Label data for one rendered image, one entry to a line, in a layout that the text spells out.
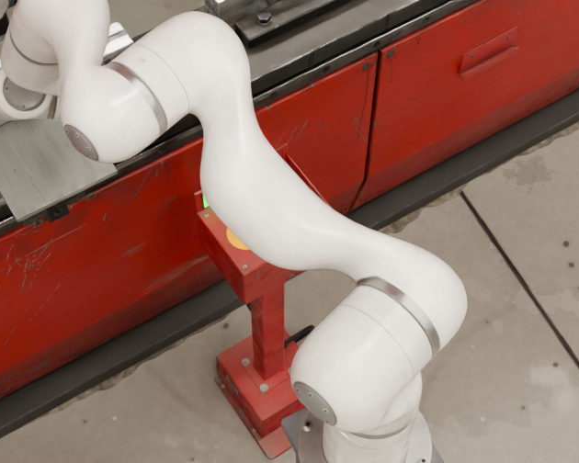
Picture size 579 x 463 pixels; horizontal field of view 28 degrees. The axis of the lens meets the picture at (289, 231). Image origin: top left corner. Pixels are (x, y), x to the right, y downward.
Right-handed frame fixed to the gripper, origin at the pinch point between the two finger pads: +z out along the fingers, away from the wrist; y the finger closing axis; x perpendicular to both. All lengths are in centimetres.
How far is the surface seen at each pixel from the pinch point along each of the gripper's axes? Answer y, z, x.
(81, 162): -6.2, -9.5, 14.9
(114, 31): -24.6, 8.7, -1.9
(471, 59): -99, 27, 35
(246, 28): -48.0, 9.1, 7.6
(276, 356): -34, 39, 77
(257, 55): -48, 9, 13
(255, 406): -26, 45, 87
